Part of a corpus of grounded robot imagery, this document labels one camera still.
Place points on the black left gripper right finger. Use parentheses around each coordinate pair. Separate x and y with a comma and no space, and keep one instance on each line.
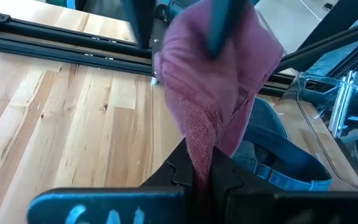
(306,208)

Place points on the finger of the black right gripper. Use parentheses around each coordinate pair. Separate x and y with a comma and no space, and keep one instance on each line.
(225,28)

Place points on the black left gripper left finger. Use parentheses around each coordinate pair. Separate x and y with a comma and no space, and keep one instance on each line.
(104,196)

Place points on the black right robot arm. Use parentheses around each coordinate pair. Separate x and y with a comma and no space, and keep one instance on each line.
(138,21)

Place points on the clear plastic bin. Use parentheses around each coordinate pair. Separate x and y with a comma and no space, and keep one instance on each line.
(319,146)

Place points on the silver metal bracket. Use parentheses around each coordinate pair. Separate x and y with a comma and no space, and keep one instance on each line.
(340,109)

